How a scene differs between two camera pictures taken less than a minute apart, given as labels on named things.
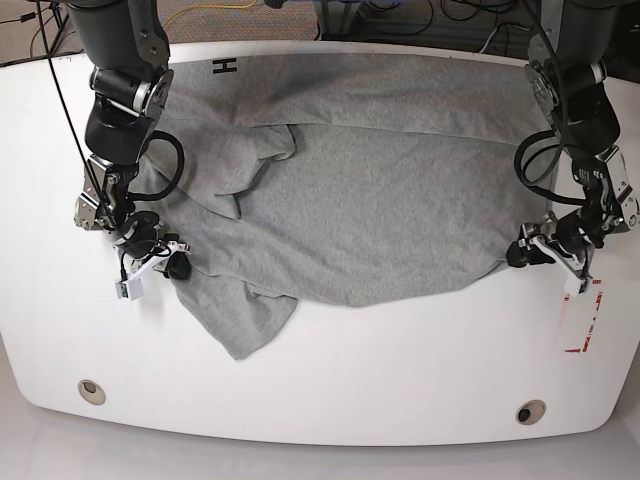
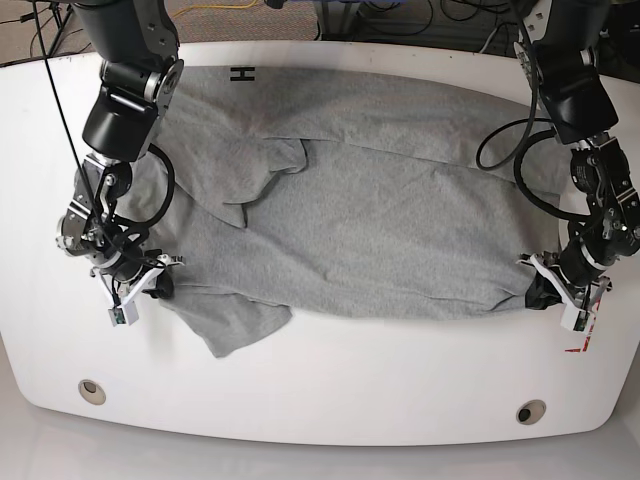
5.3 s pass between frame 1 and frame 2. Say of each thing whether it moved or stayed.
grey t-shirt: moved
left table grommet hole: stayed
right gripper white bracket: moved
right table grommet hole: stayed
